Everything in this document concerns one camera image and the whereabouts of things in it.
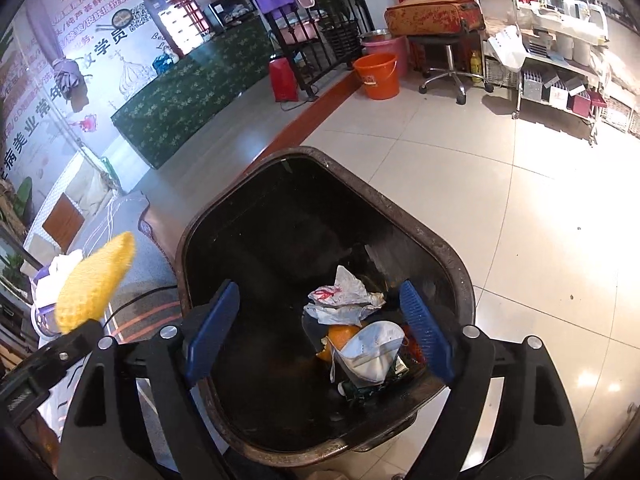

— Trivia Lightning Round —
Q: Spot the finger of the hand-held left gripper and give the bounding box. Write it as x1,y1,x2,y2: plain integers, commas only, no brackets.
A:
37,319,104,376

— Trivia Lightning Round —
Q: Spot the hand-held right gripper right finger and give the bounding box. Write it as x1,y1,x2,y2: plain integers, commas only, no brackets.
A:
399,280,586,480

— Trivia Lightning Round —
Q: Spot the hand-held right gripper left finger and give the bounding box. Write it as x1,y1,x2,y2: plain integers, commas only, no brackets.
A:
59,280,241,480

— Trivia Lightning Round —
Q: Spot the orange foam fruit net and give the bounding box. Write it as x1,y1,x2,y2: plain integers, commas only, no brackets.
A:
402,327,426,366

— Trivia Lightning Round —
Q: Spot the white face mask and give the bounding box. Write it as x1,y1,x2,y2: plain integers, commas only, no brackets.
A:
330,320,406,386

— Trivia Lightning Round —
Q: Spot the yellow foam fruit net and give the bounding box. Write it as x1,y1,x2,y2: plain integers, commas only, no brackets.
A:
55,231,137,335

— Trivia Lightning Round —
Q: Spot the white tissue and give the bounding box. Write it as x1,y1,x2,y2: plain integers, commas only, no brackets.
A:
49,249,85,273

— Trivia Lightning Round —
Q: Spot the orange peel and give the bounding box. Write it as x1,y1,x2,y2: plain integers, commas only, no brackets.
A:
315,325,363,363

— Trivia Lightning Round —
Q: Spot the white plastic bag red print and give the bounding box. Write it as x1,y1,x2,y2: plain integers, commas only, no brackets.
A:
302,265,387,326

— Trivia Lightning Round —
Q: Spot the dark brown trash bin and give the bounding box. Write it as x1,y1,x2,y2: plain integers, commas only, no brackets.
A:
175,146,477,468

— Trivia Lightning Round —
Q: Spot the purple white container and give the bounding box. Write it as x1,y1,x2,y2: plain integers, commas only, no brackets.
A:
30,266,68,341

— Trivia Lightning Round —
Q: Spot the blue-grey plaid blanket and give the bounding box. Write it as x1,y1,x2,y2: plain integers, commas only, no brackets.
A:
30,192,183,480

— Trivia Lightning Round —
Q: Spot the orange cushion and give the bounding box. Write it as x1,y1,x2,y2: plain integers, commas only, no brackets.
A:
42,195,85,252

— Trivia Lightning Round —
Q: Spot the beige cushion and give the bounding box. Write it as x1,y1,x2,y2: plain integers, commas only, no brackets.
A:
65,162,113,208

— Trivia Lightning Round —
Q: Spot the green patterned counter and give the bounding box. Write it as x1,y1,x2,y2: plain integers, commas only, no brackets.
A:
110,12,276,171

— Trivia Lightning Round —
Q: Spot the orange bucket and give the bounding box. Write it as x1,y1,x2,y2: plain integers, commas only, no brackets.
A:
352,54,401,101

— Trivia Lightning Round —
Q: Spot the red heater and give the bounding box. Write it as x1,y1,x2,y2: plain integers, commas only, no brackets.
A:
268,55,300,103

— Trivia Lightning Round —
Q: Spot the swivel stool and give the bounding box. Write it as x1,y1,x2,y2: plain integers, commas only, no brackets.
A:
417,35,496,106

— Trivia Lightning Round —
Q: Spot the blue bag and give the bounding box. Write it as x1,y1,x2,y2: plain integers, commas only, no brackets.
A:
151,54,181,75

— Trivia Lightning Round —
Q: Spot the pink bucket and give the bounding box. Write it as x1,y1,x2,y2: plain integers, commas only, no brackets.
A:
361,36,411,78

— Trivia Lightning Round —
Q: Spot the white hanging plastic bag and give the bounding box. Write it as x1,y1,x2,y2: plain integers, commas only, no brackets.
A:
486,25,527,72

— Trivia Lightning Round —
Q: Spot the black metal rack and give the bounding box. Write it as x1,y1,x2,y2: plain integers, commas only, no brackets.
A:
262,0,376,101

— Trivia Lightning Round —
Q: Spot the white product rack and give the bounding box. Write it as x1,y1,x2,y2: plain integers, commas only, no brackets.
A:
510,0,611,146

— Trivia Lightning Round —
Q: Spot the brown suitcase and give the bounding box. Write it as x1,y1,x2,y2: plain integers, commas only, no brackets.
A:
385,0,487,38

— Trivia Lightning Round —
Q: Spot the red telephone booth cabinet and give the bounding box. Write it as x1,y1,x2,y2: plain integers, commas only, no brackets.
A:
139,0,211,56

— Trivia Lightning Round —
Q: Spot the black cable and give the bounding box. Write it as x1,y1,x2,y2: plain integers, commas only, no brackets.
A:
102,284,180,328

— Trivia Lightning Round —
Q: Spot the large wall poster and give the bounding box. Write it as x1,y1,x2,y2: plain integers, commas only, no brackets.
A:
0,0,226,171

